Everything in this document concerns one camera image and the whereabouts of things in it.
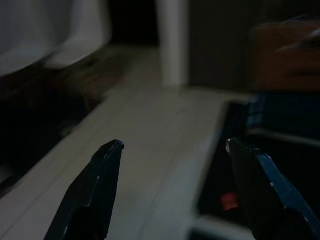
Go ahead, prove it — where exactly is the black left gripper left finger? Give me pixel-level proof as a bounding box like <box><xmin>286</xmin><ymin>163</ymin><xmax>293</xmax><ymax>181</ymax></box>
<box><xmin>44</xmin><ymin>139</ymin><xmax>125</xmax><ymax>240</ymax></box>

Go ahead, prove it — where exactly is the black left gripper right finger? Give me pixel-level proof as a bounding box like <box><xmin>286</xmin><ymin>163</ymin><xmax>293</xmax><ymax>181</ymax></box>
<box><xmin>225</xmin><ymin>137</ymin><xmax>320</xmax><ymax>240</ymax></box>

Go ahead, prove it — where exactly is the small red item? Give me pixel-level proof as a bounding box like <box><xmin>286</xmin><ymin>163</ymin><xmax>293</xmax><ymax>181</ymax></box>
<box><xmin>219</xmin><ymin>191</ymin><xmax>239</xmax><ymax>211</ymax></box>

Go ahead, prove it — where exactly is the brown cardboard box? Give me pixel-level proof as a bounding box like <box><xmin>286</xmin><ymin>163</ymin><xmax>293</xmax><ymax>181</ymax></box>
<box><xmin>250</xmin><ymin>21</ymin><xmax>320</xmax><ymax>93</ymax></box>

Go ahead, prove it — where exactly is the white post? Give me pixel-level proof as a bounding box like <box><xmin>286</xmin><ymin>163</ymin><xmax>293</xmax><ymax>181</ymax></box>
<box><xmin>156</xmin><ymin>0</ymin><xmax>190</xmax><ymax>87</ymax></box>

